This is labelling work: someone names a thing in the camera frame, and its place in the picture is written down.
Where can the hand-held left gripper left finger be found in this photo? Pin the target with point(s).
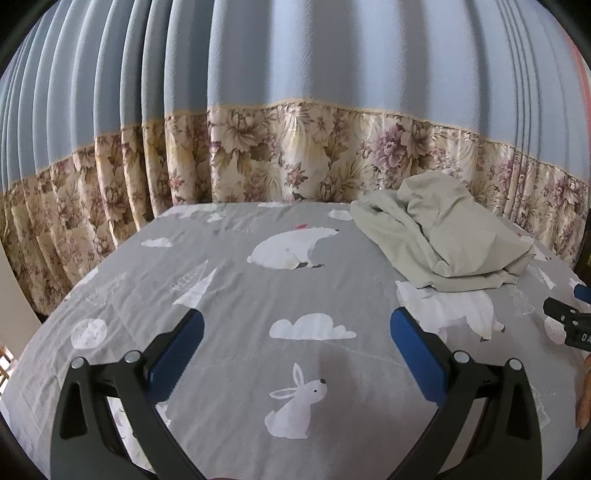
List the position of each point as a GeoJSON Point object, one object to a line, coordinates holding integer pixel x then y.
{"type": "Point", "coordinates": [178, 350]}

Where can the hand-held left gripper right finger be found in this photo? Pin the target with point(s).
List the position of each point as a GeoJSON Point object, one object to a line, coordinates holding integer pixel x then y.
{"type": "Point", "coordinates": [418, 353]}

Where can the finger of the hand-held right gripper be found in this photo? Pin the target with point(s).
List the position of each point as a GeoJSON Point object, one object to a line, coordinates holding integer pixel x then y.
{"type": "Point", "coordinates": [556, 308]}
{"type": "Point", "coordinates": [584, 293]}

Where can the beige hooded jacket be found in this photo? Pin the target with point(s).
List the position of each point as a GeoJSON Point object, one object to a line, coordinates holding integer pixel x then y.
{"type": "Point", "coordinates": [443, 240]}

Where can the person's right hand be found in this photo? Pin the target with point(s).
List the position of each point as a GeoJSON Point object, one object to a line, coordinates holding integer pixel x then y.
{"type": "Point", "coordinates": [585, 397]}

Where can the dark cabinet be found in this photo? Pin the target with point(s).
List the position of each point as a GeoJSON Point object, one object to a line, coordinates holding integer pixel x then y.
{"type": "Point", "coordinates": [585, 251]}

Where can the grey animal print bed sheet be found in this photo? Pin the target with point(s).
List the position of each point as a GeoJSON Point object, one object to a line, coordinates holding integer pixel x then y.
{"type": "Point", "coordinates": [258, 295]}

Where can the blue and floral curtain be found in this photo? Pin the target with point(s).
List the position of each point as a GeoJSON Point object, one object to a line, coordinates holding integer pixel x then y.
{"type": "Point", "coordinates": [295, 46]}

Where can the wooden lattice frame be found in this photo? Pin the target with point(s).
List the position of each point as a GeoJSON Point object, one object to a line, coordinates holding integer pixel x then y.
{"type": "Point", "coordinates": [3, 369]}

